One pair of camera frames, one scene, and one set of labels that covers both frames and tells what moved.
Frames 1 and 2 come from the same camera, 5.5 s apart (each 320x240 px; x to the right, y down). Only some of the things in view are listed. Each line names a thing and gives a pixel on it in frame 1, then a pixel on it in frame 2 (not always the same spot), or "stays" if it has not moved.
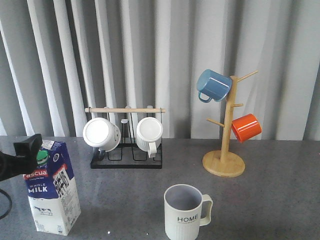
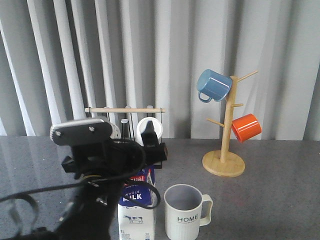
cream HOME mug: x=186 y=209 stays
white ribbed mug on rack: x=149 y=134 stays
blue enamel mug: x=215 y=84 stays
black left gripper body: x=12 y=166 -> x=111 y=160
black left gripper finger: x=28 y=148 -> x=150 y=137
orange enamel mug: x=246 y=127 stays
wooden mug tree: x=222 y=163 stays
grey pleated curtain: x=58 y=57 stays
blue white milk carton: x=52 y=191 -> x=136 y=210
